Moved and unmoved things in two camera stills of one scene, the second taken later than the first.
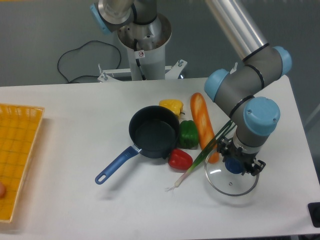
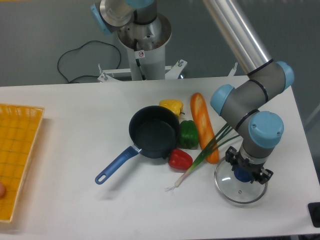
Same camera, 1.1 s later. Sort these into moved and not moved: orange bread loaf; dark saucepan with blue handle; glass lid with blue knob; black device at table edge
Moved: glass lid with blue knob
Not moved: dark saucepan with blue handle; black device at table edge; orange bread loaf
